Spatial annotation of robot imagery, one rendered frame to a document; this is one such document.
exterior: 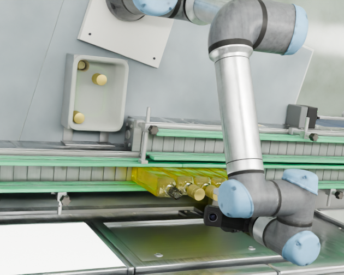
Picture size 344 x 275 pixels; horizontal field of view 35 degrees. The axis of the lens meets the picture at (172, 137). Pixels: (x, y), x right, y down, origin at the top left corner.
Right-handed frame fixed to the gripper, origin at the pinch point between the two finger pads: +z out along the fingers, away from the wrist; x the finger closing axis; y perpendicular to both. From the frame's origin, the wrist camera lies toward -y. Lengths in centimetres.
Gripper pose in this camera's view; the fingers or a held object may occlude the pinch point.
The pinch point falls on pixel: (212, 202)
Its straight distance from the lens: 144.2
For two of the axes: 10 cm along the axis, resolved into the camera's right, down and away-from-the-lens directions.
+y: 8.9, 0.4, 4.6
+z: -4.4, -1.9, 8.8
